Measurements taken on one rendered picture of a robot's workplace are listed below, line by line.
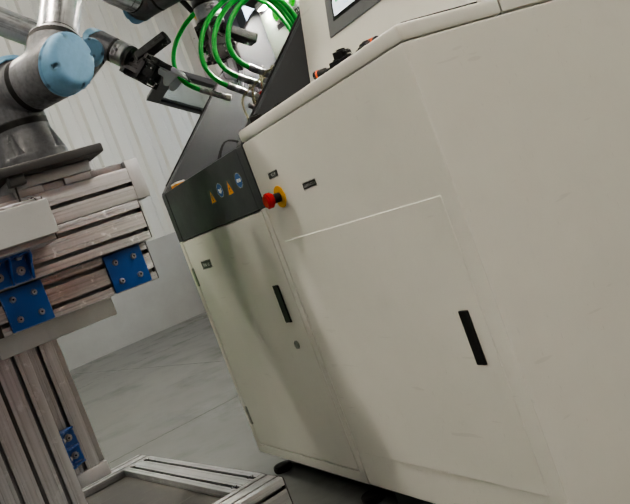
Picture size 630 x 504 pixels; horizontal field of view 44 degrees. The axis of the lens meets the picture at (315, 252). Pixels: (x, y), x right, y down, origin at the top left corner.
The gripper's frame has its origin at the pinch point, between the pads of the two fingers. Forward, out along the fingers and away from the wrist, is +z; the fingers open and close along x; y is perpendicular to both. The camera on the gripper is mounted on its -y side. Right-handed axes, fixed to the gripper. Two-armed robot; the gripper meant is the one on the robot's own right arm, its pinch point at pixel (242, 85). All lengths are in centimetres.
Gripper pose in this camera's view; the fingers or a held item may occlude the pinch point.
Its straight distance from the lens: 232.3
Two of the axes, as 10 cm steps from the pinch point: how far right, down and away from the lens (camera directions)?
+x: 4.5, -1.1, -8.9
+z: 3.5, 9.4, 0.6
